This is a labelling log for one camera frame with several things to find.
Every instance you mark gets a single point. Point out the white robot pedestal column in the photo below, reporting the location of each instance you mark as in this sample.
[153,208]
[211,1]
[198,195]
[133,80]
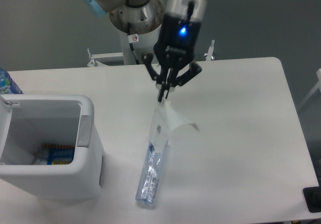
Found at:
[138,29]

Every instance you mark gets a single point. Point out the blue labelled drink bottle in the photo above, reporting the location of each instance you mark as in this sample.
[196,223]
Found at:
[8,86]

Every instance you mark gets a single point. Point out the blue yellow snack wrapper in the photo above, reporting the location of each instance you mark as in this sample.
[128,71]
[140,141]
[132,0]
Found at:
[59,154]

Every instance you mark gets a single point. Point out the clear wrapper in bin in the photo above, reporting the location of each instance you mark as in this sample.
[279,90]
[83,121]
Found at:
[41,157]

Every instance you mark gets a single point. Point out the white frame right edge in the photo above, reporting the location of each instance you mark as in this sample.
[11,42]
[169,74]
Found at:
[312,95]

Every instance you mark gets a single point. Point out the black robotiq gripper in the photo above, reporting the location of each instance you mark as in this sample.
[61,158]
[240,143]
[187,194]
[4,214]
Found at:
[173,49]

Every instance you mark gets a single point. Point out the white paper napkin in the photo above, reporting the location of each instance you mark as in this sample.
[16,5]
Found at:
[166,118]

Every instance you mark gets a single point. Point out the clear empty plastic bottle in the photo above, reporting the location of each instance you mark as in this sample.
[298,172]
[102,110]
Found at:
[152,171]

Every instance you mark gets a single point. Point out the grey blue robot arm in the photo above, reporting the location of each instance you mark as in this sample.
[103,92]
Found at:
[190,10]

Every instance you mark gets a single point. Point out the right white base bracket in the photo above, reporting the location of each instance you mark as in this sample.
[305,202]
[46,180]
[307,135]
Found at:
[209,55]

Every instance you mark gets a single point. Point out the black device at table edge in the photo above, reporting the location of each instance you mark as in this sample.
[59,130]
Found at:
[312,198]

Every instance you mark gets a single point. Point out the white open trash can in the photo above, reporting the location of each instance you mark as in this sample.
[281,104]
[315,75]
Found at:
[29,121]

